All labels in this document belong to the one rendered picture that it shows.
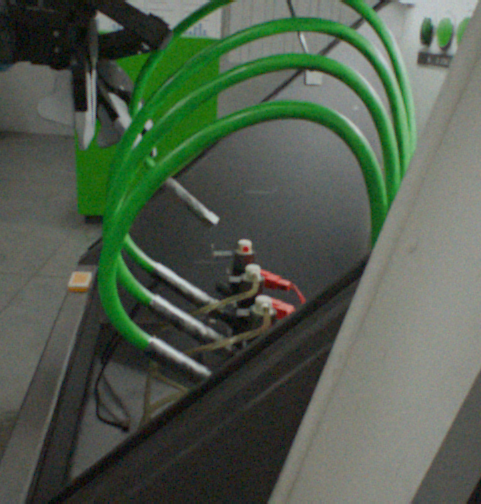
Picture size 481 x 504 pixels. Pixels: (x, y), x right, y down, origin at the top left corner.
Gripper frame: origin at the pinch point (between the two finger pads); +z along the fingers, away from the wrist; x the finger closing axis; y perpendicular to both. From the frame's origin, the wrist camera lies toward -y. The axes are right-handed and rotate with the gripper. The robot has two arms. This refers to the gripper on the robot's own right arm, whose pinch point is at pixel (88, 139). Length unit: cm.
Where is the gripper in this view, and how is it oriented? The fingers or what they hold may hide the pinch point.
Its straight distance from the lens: 70.4
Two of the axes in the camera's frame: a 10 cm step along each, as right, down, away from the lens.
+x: 1.0, 3.7, -9.2
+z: -0.6, 9.3, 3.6
